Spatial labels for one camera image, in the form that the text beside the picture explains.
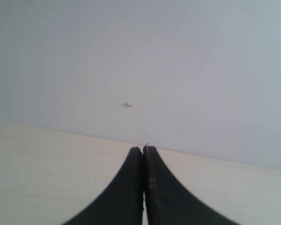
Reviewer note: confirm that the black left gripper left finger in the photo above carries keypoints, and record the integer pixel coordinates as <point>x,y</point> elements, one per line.
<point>121,203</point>

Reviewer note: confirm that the white wall plug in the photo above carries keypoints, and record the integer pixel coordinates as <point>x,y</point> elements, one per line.
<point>128,104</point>

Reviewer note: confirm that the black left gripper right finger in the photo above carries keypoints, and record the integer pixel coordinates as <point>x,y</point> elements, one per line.
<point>168,202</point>

